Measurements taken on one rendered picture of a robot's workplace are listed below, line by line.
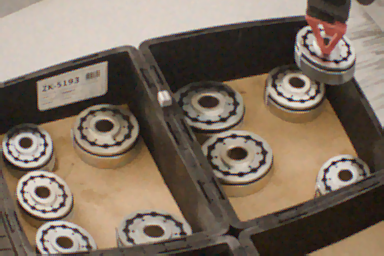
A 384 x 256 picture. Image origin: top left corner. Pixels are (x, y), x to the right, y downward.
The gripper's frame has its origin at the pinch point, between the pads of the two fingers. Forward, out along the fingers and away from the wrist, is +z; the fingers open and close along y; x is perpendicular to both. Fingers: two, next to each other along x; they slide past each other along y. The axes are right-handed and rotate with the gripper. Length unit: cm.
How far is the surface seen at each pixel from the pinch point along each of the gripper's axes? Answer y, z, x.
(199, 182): -21.1, 12.0, 12.1
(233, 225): -28.1, 11.4, 5.4
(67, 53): 24, 35, 50
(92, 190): -19.1, 22.2, 27.9
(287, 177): -7.4, 20.9, 2.4
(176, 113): -10.3, 11.6, 18.5
